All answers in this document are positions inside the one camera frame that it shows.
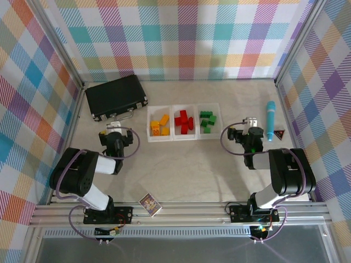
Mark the blue marker pen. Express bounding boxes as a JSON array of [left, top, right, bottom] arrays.
[[264, 100, 276, 142]]

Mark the black hard case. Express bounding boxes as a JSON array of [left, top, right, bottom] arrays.
[[84, 74, 150, 123]]

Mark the clear three-compartment container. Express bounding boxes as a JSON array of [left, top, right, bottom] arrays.
[[146, 102, 222, 143]]

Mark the small picture card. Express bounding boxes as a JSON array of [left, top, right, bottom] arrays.
[[138, 192, 163, 219]]

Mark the left power connector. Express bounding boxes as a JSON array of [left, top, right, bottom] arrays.
[[94, 226, 121, 237]]

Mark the power connector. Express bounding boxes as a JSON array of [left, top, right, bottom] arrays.
[[94, 226, 121, 237], [251, 224, 272, 238]]

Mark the right power connector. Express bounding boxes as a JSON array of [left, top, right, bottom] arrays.
[[251, 224, 272, 238]]

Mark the grey metal panel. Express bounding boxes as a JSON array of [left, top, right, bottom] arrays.
[[35, 237, 330, 263]]

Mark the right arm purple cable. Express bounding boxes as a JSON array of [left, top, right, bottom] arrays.
[[220, 122, 308, 243]]

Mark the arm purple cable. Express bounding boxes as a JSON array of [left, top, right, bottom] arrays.
[[220, 122, 308, 243], [54, 125, 142, 242]]

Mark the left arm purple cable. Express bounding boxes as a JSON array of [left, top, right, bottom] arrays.
[[54, 125, 142, 242]]

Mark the left aluminium side rail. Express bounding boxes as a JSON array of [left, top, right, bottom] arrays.
[[46, 83, 86, 205]]

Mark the aluminium side rail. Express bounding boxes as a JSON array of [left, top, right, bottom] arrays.
[[46, 83, 86, 205], [275, 79, 334, 222]]

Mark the right aluminium side rail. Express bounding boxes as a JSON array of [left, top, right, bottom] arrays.
[[275, 79, 334, 222]]

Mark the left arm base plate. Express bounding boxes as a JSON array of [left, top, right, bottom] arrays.
[[83, 205, 134, 226]]

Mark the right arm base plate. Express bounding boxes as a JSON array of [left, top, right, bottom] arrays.
[[229, 204, 280, 223]]

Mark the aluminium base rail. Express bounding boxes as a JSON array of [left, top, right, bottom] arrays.
[[29, 201, 333, 228]]

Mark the left aluminium corner post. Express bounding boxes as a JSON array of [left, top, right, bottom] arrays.
[[27, 0, 85, 89]]

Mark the aluminium corner post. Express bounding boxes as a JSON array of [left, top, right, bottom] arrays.
[[27, 0, 85, 89], [274, 0, 326, 85]]

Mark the right aluminium corner post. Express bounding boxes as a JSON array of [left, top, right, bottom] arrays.
[[274, 0, 326, 85]]

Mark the slotted cable duct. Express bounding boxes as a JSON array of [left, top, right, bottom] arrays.
[[43, 227, 254, 239]]

